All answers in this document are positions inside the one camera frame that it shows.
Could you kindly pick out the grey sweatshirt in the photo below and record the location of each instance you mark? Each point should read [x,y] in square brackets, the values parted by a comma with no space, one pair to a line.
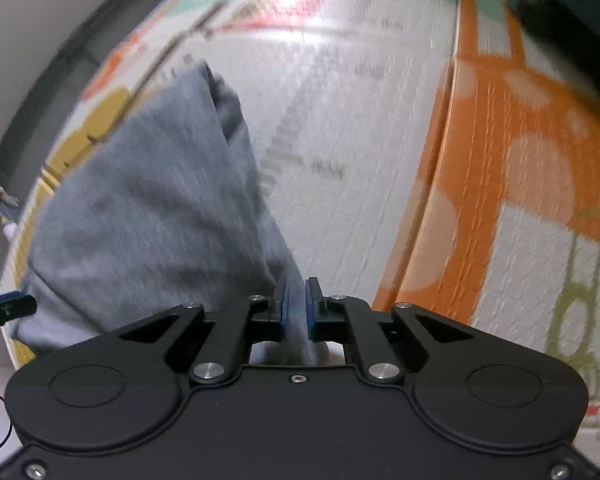
[155,210]

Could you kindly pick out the taped grey pole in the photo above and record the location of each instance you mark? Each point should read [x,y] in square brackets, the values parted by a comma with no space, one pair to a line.
[0,200]

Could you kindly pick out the printed foam play mat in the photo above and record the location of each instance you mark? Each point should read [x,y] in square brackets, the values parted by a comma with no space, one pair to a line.
[380,135]

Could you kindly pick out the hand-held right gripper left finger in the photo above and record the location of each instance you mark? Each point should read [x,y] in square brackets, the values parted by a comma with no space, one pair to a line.
[281,310]

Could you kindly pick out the pink cloth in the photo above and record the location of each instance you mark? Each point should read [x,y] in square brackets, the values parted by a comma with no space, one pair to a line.
[10,231]

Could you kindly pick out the dark green garment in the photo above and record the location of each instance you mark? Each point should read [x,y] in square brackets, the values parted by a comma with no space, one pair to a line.
[570,25]

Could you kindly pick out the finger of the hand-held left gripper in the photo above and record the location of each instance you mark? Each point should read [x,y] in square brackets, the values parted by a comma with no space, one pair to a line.
[7,305]

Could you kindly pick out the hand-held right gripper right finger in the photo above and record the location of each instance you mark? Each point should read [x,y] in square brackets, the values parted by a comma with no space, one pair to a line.
[309,312]

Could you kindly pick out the grey bed rail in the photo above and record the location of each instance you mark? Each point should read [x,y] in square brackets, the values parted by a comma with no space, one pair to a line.
[45,70]

